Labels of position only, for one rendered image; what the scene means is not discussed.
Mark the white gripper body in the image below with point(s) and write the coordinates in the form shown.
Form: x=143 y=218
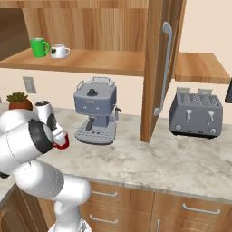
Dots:
x=59 y=134

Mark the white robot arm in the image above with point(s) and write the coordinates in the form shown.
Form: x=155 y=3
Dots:
x=27 y=169

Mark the red mug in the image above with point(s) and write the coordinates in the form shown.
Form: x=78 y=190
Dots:
x=64 y=144

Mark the white mug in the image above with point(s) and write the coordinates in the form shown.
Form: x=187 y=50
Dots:
x=58 y=51

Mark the green mug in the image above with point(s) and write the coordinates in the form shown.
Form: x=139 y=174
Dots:
x=38 y=47

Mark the dark wooden base cabinet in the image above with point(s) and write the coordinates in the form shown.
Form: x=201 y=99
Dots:
x=18 y=214

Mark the dark wooden cabinet door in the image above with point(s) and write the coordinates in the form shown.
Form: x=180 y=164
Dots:
x=12 y=33

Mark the wooden base cabinet door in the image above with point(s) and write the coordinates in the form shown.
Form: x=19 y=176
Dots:
x=187 y=225

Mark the grey espresso machine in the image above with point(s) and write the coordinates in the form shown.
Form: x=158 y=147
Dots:
x=95 y=105

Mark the potted green plant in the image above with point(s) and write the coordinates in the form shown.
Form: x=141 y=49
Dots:
x=19 y=102

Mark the wooden drawer front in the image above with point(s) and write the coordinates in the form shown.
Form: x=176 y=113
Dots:
x=133 y=199
x=172 y=205
x=133 y=222

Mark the grey toaster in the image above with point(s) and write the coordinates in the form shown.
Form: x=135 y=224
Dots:
x=195 y=116

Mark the black appliance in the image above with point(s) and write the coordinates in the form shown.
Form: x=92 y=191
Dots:
x=229 y=95

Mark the grey wall outlet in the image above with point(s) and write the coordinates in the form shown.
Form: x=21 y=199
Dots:
x=29 y=85

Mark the wooden wall cabinet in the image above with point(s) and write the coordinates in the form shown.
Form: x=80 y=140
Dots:
x=99 y=62

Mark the wooden wall shelf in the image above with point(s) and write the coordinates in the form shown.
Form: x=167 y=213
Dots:
x=199 y=68

